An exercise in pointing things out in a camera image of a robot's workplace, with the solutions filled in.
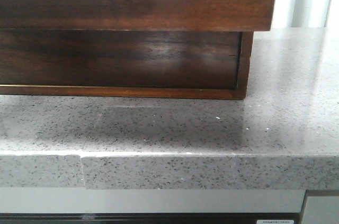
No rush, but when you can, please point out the black appliance with label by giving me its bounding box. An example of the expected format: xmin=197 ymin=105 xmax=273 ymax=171
xmin=1 ymin=213 xmax=301 ymax=223

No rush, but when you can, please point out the grey cupboard door right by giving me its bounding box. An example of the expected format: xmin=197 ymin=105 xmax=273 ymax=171
xmin=300 ymin=190 xmax=339 ymax=224

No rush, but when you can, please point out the grey cupboard under counter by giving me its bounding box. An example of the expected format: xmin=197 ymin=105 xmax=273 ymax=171
xmin=1 ymin=187 xmax=305 ymax=214

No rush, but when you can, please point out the dark wooden drawer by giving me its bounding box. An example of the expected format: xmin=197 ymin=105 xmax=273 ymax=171
xmin=1 ymin=0 xmax=274 ymax=89

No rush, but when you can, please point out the dark wooden drawer cabinet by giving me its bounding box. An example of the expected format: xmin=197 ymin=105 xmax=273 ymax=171
xmin=1 ymin=29 xmax=253 ymax=100

